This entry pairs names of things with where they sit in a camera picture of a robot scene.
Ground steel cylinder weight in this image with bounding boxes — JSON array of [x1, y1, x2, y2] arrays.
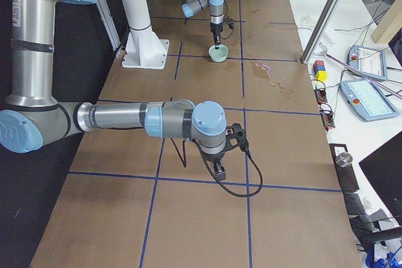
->
[[335, 152, 353, 168]]

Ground black orange connector upper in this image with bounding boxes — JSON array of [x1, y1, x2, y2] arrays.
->
[[314, 89, 327, 104]]

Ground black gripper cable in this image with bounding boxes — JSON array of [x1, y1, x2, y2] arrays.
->
[[171, 137, 264, 198]]

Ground black orange connector lower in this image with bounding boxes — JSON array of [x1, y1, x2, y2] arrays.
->
[[320, 110, 335, 130]]

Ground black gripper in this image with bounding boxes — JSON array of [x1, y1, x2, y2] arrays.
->
[[200, 123, 248, 182], [210, 15, 234, 49]]

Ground black computer monitor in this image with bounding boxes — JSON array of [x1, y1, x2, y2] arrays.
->
[[359, 133, 401, 225]]

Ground red blue yellow cube block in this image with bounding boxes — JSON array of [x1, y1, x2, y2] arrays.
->
[[313, 60, 327, 82]]

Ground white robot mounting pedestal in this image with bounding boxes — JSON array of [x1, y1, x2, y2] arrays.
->
[[122, 0, 170, 70]]

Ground wooden board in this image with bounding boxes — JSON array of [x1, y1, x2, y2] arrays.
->
[[371, 0, 402, 44]]

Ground near teach pendant tablet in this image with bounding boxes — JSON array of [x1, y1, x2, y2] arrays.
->
[[340, 79, 399, 122]]

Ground aluminium frame post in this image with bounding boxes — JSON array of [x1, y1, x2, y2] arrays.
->
[[300, 0, 340, 64]]

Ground long metal reacher grabber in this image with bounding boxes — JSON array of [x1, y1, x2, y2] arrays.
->
[[320, 45, 401, 99]]

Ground black orange connector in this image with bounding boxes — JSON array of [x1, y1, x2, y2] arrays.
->
[[320, 110, 335, 130], [314, 89, 327, 104]]

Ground mint green bowl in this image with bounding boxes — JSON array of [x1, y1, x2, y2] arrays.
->
[[209, 45, 229, 63]]

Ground teach pendant tablet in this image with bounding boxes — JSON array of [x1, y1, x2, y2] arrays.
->
[[340, 79, 399, 122], [347, 45, 388, 81]]

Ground far teach pendant tablet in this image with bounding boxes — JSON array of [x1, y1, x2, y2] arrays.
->
[[347, 45, 388, 81]]

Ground black table clamp plate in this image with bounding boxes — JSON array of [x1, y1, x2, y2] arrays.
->
[[329, 143, 359, 193]]

